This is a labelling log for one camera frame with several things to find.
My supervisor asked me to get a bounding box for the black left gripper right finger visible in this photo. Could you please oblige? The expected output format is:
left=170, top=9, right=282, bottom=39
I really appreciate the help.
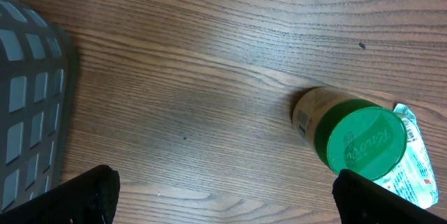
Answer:
left=332, top=169, right=446, bottom=224

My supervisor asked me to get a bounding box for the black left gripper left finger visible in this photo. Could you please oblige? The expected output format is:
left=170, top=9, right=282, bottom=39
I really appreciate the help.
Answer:
left=1, top=165, right=120, bottom=224

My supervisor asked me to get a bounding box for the grey plastic mesh basket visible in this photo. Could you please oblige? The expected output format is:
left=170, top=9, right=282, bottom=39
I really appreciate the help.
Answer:
left=1, top=0, right=79, bottom=213

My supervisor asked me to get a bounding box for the green lid seasoning jar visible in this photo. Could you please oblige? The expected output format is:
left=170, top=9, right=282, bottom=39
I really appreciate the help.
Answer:
left=292, top=87, right=407, bottom=181

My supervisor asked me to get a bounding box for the teal snack packet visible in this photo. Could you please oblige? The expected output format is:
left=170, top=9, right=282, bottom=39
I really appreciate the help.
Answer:
left=374, top=103, right=439, bottom=209

